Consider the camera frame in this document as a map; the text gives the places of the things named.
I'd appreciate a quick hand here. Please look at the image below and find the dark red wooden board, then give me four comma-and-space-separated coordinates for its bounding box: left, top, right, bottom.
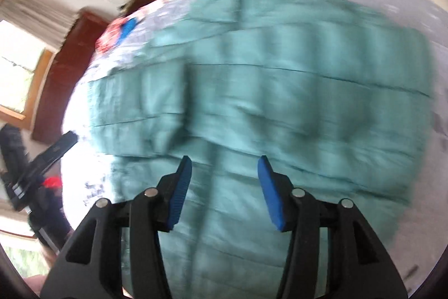
31, 9, 118, 144

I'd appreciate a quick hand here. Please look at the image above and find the colourful printed cloth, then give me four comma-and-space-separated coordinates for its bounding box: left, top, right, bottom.
95, 13, 148, 54

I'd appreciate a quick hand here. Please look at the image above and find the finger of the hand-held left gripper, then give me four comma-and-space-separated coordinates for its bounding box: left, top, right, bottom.
41, 131, 79, 164

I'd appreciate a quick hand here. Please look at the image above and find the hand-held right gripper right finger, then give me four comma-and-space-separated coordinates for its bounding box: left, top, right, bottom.
257, 155, 409, 299

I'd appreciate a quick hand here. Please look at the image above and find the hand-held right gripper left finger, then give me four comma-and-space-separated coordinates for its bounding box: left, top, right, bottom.
40, 155, 193, 299

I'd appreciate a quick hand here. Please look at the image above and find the wooden framed window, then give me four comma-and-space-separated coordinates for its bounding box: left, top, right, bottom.
0, 20, 55, 120

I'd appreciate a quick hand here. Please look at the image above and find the green puffer jacket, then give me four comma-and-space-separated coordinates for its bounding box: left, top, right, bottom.
86, 0, 433, 299

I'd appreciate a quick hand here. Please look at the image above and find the white pleated curtain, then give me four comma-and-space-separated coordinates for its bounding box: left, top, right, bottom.
0, 0, 80, 52

